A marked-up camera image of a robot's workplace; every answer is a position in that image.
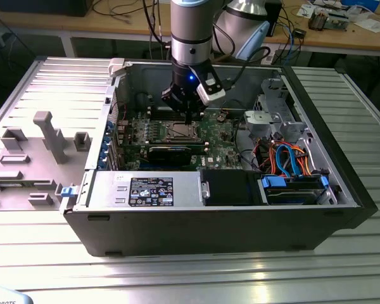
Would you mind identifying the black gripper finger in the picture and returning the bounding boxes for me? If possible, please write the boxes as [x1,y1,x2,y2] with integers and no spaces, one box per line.
[160,86,190,125]
[188,94,207,125]

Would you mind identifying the silver CPU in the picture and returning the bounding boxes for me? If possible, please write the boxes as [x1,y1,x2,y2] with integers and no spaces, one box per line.
[171,123,194,137]

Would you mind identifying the green motherboard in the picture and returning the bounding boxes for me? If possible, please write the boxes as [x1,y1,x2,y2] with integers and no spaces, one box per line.
[113,109,253,174]

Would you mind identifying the black graphics card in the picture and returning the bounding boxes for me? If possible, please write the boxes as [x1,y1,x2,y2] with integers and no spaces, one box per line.
[123,142,210,167]

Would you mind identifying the grey case latch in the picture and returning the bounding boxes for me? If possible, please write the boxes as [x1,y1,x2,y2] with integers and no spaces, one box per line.
[108,58,128,77]

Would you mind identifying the grey metal drive cage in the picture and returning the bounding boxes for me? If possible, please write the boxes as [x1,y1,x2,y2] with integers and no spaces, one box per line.
[243,77,308,141]

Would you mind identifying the wooden desk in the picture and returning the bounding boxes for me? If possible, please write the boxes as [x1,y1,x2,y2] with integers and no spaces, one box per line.
[0,0,380,58]

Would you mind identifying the black tower box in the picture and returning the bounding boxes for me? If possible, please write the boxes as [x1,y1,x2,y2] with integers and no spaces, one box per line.
[267,0,283,37]

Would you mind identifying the silver power supply unit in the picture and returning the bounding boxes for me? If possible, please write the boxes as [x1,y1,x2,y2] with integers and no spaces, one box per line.
[93,170,203,210]

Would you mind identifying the black open PC case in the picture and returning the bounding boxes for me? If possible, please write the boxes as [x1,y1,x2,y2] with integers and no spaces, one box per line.
[59,58,378,258]

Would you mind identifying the hard disk in blue carrier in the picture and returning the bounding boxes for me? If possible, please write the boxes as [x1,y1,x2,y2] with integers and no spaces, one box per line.
[259,175,331,206]

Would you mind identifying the white card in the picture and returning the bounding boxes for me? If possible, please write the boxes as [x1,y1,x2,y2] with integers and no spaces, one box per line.
[296,2,315,18]

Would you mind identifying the blue plastic clip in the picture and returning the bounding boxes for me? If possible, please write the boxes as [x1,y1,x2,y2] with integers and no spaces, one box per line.
[60,186,79,200]

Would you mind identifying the copper heatsink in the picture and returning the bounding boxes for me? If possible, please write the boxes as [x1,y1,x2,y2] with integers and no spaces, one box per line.
[308,8,329,32]

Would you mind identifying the black computer box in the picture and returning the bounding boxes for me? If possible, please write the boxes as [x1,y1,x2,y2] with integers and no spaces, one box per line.
[0,0,89,17]

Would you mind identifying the green circuit board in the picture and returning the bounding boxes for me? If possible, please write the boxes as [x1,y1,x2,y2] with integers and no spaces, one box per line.
[327,11,352,32]

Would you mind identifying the grey parts rack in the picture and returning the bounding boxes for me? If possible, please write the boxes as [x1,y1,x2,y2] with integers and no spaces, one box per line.
[0,110,94,212]

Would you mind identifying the white papers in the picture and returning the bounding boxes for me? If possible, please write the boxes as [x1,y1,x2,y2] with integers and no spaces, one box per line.
[351,17,380,34]

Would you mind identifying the blue box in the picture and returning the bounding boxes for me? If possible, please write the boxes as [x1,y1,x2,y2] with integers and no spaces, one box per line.
[341,0,380,10]

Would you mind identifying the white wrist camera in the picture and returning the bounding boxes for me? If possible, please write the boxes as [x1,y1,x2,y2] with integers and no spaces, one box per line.
[195,65,227,105]

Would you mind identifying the black wire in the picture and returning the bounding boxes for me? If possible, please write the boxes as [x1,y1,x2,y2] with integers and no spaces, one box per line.
[235,119,262,174]

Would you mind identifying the black camera cable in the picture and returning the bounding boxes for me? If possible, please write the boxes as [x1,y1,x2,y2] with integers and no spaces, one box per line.
[223,46,272,91]

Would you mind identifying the grey hanging cable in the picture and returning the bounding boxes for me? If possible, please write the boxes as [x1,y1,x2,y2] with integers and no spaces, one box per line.
[142,0,165,61]

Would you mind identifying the silver metal bracket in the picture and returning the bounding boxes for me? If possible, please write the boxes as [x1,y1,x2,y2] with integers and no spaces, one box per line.
[199,180,212,199]

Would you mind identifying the orange wire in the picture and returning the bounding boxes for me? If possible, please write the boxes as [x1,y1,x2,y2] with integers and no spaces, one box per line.
[294,146,314,177]
[255,142,275,174]

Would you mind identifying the blue wire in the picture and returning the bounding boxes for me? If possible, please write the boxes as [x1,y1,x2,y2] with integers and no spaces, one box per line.
[274,144,301,178]

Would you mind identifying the blue cable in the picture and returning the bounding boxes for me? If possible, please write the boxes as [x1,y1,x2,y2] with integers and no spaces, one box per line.
[287,27,300,66]

